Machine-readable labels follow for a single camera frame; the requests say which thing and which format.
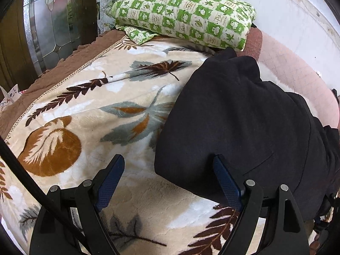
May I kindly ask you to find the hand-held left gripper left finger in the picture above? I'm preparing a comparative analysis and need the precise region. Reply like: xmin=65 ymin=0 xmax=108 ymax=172
xmin=29 ymin=154 xmax=125 ymax=255

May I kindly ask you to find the white paper bag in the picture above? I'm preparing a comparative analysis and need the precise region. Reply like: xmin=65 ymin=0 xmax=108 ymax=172
xmin=0 ymin=84 xmax=23 ymax=112

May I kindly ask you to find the patterned glass door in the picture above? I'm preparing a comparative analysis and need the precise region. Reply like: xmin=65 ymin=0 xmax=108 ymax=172
xmin=23 ymin=0 xmax=99 ymax=77

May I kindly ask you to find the thick black cable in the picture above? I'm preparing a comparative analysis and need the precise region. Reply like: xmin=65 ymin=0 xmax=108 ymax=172
xmin=0 ymin=137 xmax=88 ymax=250

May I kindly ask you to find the black jacket with fur collar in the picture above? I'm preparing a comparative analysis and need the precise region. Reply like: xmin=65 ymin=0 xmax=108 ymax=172
xmin=154 ymin=46 xmax=340 ymax=218

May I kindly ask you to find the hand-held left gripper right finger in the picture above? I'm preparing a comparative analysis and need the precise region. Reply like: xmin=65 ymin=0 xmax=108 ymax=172
xmin=212 ymin=154 xmax=310 ymax=255

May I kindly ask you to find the leaf print blanket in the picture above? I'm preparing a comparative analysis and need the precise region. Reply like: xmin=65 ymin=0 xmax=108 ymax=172
xmin=0 ymin=29 xmax=266 ymax=255

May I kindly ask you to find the green patterned pillow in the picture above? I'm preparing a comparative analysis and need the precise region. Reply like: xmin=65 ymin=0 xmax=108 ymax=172
xmin=111 ymin=0 xmax=257 ymax=51

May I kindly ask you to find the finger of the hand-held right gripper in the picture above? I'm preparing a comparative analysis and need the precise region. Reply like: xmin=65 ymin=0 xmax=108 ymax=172
xmin=313 ymin=188 xmax=340 ymax=234

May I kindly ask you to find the pink sofa bolster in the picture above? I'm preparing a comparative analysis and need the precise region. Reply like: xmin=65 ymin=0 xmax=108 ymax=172
xmin=243 ymin=28 xmax=340 ymax=128

